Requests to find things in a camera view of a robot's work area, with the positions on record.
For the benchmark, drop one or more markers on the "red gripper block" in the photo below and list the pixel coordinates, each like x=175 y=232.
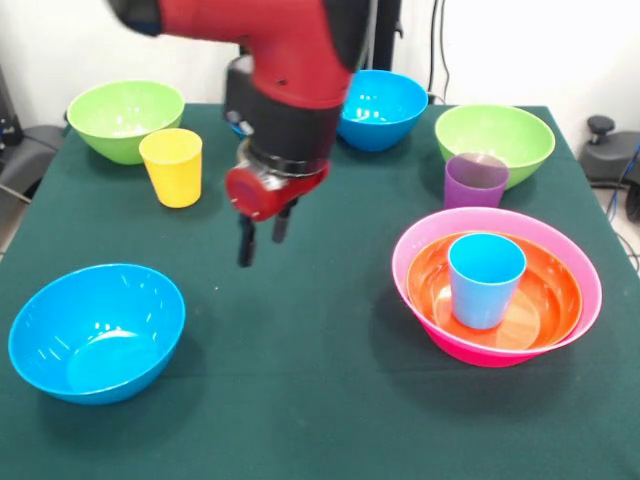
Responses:
x=260 y=195

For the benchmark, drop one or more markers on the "yellow plastic cup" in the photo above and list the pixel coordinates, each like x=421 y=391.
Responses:
x=172 y=170

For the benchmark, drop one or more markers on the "light blue plastic bowl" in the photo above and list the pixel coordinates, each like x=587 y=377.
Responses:
x=95 y=340
x=390 y=112

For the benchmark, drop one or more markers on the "light blue plastic cup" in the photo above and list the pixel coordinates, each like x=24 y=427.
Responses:
x=482 y=295

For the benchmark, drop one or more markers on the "green plastic bowl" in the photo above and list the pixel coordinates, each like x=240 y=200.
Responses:
x=495 y=135
x=125 y=112

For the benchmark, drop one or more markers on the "orange plastic bowl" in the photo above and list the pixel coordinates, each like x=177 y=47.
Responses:
x=550 y=300

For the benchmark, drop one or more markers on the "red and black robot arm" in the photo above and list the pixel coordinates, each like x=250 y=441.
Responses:
x=295 y=75

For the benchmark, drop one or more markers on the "dark green tablecloth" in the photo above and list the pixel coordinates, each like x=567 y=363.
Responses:
x=300 y=325

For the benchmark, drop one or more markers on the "small dark blue bowl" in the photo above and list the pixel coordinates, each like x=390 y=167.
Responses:
x=234 y=129

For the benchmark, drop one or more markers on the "purple plastic cup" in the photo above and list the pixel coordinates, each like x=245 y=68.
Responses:
x=475 y=187

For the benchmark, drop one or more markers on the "large pink plastic bowl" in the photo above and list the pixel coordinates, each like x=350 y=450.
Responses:
x=470 y=352

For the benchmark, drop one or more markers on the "grey chair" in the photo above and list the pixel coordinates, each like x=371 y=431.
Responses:
x=25 y=160

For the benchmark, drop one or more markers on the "black device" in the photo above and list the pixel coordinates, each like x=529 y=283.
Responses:
x=6 y=120

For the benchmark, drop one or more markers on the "black equipment with knob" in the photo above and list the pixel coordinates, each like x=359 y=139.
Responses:
x=610 y=155

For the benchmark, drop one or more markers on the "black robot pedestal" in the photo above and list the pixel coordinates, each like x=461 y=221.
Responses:
x=387 y=35

